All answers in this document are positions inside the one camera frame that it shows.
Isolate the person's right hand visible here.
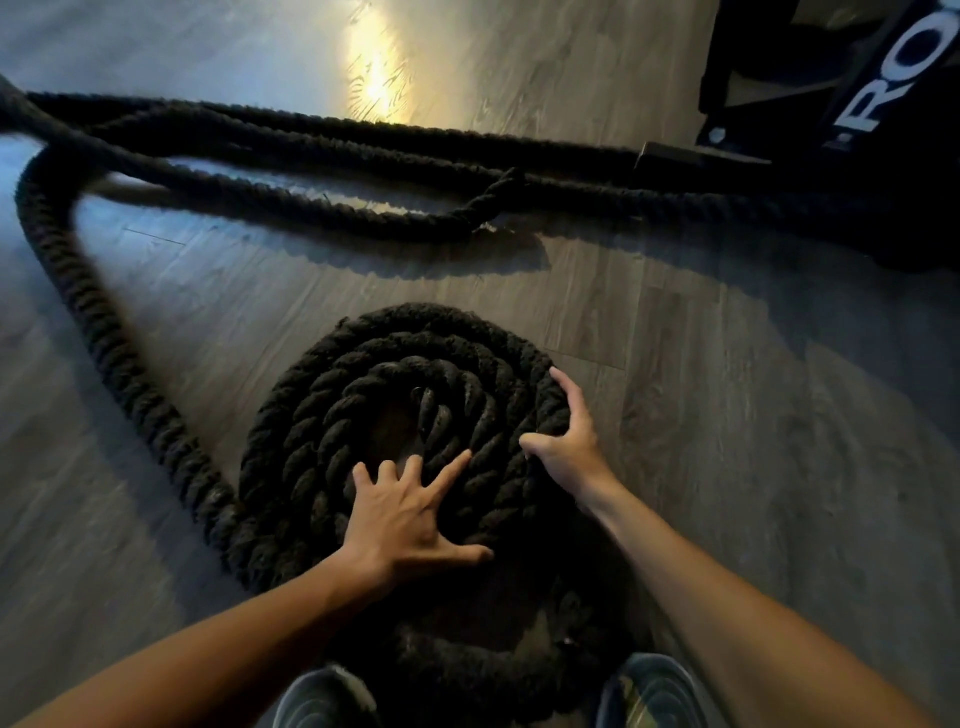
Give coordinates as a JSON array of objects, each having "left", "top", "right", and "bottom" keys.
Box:
[{"left": 518, "top": 367, "right": 624, "bottom": 519}]

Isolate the person's left hand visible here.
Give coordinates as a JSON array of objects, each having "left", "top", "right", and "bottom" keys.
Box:
[{"left": 333, "top": 449, "right": 496, "bottom": 594}]

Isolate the thick black rope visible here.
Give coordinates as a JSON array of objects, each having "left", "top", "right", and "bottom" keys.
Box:
[
  {"left": 14, "top": 104, "right": 960, "bottom": 728},
  {"left": 0, "top": 73, "right": 643, "bottom": 247}
]

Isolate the person's right forearm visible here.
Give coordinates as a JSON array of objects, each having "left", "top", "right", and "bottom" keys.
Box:
[{"left": 588, "top": 483, "right": 939, "bottom": 728}]

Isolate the person's left forearm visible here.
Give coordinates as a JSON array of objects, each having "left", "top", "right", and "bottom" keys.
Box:
[{"left": 14, "top": 554, "right": 369, "bottom": 728}]

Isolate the person's left grey sneaker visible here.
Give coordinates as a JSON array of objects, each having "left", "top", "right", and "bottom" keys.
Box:
[{"left": 271, "top": 665, "right": 380, "bottom": 728}]

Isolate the person's grey sneaker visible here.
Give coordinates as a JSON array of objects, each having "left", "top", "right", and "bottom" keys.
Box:
[
  {"left": 599, "top": 652, "right": 710, "bottom": 728},
  {"left": 271, "top": 665, "right": 380, "bottom": 728}
]

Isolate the person's right grey sneaker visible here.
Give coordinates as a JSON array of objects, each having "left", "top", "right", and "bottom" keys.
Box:
[{"left": 599, "top": 652, "right": 710, "bottom": 728}]

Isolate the black gym rack base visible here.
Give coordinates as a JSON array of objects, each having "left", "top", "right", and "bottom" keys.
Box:
[{"left": 633, "top": 0, "right": 960, "bottom": 271}]

